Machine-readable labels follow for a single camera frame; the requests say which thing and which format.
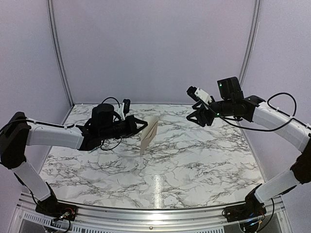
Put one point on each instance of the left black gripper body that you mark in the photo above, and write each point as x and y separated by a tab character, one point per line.
110	132

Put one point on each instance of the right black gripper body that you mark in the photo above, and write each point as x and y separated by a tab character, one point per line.
226	108

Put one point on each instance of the cream envelope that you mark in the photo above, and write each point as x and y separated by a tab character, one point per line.
149	132

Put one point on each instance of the green white glue stick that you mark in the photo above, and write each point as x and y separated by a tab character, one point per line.
94	149

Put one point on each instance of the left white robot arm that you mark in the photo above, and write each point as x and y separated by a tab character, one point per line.
20	132

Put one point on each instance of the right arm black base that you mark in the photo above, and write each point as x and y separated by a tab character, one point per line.
250	209

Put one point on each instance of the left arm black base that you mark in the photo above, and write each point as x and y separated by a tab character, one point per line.
52	207

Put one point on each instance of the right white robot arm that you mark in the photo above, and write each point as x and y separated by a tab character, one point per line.
271	119

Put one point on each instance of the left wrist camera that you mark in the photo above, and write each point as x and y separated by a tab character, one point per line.
124	109

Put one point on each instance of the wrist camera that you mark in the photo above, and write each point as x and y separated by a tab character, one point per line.
197	94
124	109

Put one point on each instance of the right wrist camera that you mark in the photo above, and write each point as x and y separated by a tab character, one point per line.
197	94

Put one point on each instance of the right aluminium corner post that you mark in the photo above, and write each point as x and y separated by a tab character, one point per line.
251	41

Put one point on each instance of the curved aluminium front rail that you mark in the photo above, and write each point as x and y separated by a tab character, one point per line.
96	219

